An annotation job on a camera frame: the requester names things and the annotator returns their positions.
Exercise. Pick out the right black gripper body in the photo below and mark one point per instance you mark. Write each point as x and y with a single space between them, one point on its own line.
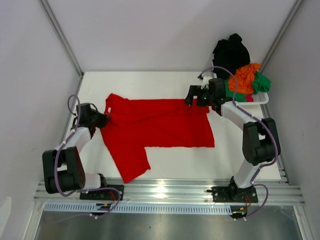
195 94

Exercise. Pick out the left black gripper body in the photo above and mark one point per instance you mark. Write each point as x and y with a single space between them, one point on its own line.
100 120

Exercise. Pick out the red t shirt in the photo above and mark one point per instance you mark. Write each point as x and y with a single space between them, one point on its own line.
135 124

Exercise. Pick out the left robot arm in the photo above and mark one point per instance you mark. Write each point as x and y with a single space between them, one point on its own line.
62 167

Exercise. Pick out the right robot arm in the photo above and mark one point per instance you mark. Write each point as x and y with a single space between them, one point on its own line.
260 141

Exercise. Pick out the pink cloth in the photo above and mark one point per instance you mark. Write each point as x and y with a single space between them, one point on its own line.
249 98

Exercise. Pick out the orange t shirt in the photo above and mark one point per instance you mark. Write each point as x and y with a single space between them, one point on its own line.
245 77

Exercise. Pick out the black t shirt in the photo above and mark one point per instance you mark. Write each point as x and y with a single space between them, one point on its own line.
231 54

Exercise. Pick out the white plastic basket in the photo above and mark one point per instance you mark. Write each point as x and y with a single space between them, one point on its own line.
225 74

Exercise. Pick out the green t shirt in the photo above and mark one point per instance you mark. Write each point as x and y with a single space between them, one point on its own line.
261 87

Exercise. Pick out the left corner metal profile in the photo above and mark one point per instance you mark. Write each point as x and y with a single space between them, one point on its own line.
49 13

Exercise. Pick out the corner metal profile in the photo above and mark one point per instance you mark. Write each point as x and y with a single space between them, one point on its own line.
282 32
49 13

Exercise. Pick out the right corner metal profile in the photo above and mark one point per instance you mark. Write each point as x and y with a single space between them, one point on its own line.
282 32

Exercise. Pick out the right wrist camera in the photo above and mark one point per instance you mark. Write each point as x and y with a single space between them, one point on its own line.
205 82

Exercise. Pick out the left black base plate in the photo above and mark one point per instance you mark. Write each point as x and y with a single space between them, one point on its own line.
113 193

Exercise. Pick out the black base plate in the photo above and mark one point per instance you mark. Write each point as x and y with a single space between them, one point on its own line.
113 193
230 194

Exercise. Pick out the slotted cable duct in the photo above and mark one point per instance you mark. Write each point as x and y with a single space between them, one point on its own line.
138 208

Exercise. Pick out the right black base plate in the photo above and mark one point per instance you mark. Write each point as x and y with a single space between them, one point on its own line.
230 194

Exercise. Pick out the aluminium mounting rail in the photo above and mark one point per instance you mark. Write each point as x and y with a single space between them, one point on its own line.
194 192

